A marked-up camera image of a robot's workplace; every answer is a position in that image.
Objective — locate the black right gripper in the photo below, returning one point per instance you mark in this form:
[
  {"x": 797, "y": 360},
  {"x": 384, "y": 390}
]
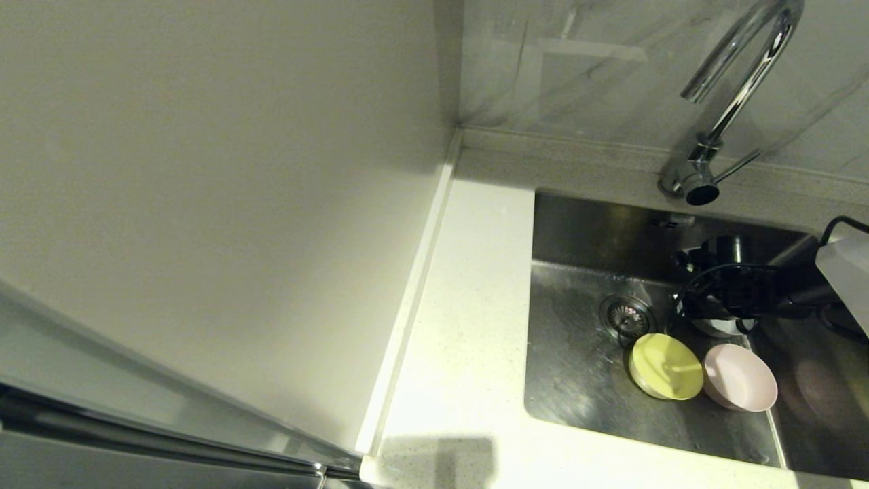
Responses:
[{"x": 743, "y": 292}]

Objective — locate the light blue bowl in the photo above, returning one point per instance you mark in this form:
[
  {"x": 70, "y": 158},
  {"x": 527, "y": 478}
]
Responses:
[{"x": 719, "y": 327}]

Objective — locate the yellow bowl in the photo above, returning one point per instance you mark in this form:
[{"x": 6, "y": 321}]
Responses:
[{"x": 667, "y": 367}]

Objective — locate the pink bowl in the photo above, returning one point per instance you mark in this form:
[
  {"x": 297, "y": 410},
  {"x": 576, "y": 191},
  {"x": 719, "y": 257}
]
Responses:
[{"x": 740, "y": 377}]

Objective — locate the chrome gooseneck faucet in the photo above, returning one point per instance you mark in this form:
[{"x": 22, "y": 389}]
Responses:
[{"x": 736, "y": 102}]

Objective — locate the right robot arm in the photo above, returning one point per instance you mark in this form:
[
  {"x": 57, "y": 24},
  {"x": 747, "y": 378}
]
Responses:
[{"x": 842, "y": 278}]

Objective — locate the stainless steel sink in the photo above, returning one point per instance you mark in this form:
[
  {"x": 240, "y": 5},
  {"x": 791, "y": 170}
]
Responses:
[{"x": 577, "y": 401}]

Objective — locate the round metal drain strainer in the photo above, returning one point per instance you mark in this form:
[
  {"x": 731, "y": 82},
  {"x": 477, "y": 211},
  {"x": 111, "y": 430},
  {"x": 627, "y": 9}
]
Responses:
[{"x": 624, "y": 318}]

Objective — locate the white tall cabinet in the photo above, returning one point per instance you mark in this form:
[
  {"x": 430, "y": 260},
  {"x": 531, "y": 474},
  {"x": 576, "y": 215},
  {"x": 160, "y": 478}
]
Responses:
[{"x": 204, "y": 170}]

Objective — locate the grey appliance door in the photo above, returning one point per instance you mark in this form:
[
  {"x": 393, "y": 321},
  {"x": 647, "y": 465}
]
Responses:
[{"x": 102, "y": 462}]

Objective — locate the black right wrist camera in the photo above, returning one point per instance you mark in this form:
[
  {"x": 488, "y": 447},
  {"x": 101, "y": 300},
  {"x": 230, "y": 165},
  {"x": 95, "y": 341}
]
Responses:
[{"x": 730, "y": 250}]

